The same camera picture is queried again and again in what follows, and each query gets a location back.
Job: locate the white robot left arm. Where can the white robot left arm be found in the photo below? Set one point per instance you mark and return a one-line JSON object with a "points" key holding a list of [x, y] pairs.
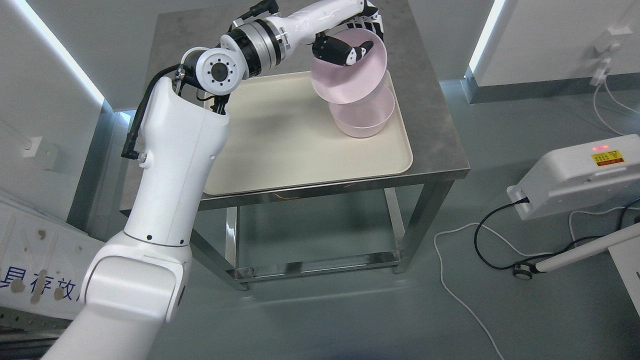
{"points": [[136, 281]]}

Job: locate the white stand leg with caster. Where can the white stand leg with caster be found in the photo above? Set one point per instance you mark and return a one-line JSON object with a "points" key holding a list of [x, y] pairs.
{"points": [[525, 270]]}

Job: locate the white wall socket left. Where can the white wall socket left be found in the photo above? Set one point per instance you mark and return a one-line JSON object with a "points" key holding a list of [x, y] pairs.
{"points": [[42, 153]]}

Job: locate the stainless steel table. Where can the stainless steel table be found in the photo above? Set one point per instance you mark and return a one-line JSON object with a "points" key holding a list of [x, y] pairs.
{"points": [[438, 160]]}

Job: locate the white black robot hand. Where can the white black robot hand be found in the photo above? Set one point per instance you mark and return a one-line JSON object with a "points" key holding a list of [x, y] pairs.
{"points": [[350, 37]]}

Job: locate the white wall plug right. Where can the white wall plug right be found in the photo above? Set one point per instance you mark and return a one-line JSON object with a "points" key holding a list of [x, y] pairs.
{"points": [[609, 42]]}

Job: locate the cream plastic tray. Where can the cream plastic tray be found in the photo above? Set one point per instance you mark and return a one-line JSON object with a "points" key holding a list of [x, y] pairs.
{"points": [[282, 135]]}

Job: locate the white device with warning label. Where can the white device with warning label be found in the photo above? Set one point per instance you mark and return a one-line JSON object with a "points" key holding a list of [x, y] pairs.
{"points": [[576, 177]]}

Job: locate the pink bowl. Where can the pink bowl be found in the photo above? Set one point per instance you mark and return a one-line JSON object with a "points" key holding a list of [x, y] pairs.
{"points": [[349, 84], [364, 118]]}

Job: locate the white sign board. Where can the white sign board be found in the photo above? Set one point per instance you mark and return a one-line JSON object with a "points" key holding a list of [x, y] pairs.
{"points": [[43, 262]]}

